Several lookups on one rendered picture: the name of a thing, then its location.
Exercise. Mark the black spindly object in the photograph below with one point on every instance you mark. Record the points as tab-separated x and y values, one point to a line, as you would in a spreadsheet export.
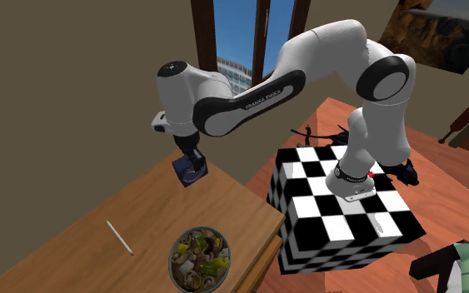
331	139

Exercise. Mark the window with brown wooden frame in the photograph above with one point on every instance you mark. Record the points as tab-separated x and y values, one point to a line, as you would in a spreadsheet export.
234	28

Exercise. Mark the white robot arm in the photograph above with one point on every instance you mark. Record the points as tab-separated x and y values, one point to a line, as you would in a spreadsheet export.
327	52

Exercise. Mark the grey bowl of mixed food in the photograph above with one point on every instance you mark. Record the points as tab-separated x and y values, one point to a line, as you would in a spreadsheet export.
199	259

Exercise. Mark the dark blue lumpy object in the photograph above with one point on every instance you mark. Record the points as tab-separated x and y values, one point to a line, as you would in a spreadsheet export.
404	172

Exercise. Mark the brown wooden paddle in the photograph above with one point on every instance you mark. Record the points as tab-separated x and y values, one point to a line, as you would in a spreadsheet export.
463	119

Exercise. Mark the white pencil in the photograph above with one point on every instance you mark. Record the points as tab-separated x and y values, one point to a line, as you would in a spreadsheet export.
119	237

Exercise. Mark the landscape wall picture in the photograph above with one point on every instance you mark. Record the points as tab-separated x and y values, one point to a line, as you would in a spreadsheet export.
437	32

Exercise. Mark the black and white checkered robot stand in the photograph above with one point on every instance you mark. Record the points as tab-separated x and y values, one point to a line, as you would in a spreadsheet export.
319	231

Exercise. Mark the wooden table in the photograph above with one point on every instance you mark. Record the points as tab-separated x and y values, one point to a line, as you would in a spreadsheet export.
96	259

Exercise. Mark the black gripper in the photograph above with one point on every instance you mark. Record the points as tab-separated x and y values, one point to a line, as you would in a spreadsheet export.
186	142

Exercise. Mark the dark blue box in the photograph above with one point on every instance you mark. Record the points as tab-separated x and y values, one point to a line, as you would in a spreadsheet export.
185	177

